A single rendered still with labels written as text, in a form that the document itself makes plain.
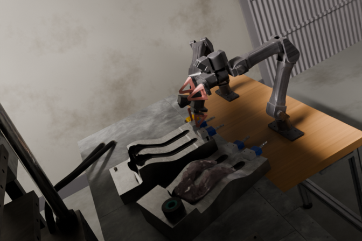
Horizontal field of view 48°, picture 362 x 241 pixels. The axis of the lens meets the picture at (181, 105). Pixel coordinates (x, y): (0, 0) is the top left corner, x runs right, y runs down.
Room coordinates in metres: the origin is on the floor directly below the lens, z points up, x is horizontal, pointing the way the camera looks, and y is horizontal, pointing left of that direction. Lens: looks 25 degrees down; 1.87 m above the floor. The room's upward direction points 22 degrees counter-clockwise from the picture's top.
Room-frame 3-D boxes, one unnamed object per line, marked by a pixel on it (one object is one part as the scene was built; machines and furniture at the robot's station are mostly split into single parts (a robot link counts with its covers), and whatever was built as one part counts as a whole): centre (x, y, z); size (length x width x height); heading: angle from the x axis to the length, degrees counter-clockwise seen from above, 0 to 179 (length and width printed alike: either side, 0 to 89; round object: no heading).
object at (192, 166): (1.37, 0.03, 0.90); 0.26 x 0.18 x 0.08; 118
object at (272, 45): (1.59, -0.40, 1.17); 0.30 x 0.09 x 0.12; 102
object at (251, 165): (1.36, 0.03, 0.85); 0.50 x 0.26 x 0.11; 118
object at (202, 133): (1.69, -0.09, 0.89); 0.13 x 0.05 x 0.05; 101
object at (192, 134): (1.70, 0.19, 0.87); 0.50 x 0.26 x 0.14; 101
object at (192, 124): (1.80, -0.07, 0.89); 0.13 x 0.05 x 0.05; 101
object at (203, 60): (1.54, -0.14, 1.25); 0.07 x 0.06 x 0.11; 12
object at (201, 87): (1.49, -0.08, 1.20); 0.09 x 0.07 x 0.07; 102
